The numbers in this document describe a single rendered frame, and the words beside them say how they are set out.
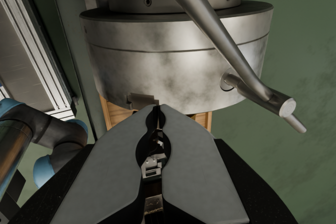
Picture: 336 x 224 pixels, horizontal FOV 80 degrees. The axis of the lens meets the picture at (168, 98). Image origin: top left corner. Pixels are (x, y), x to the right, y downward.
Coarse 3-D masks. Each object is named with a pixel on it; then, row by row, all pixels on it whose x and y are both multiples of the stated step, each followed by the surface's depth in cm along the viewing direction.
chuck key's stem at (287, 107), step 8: (224, 80) 26; (232, 80) 25; (240, 80) 24; (240, 88) 24; (248, 88) 23; (248, 96) 23; (256, 96) 22; (280, 96) 20; (288, 96) 20; (264, 104) 21; (272, 104) 20; (280, 104) 19; (288, 104) 19; (272, 112) 21; (280, 112) 20; (288, 112) 20
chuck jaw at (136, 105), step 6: (132, 96) 29; (138, 96) 28; (144, 96) 28; (150, 96) 27; (132, 102) 29; (138, 102) 29; (144, 102) 28; (150, 102) 28; (156, 102) 28; (138, 108) 29
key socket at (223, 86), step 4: (228, 68) 26; (224, 72) 26; (228, 72) 26; (232, 72) 26; (224, 76) 26; (220, 80) 26; (220, 84) 26; (224, 84) 27; (224, 88) 27; (228, 88) 27
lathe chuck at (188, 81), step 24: (96, 48) 28; (240, 48) 25; (264, 48) 30; (96, 72) 31; (120, 72) 27; (144, 72) 25; (168, 72) 25; (192, 72) 25; (216, 72) 25; (120, 96) 29; (168, 96) 26; (192, 96) 26; (216, 96) 27; (240, 96) 29
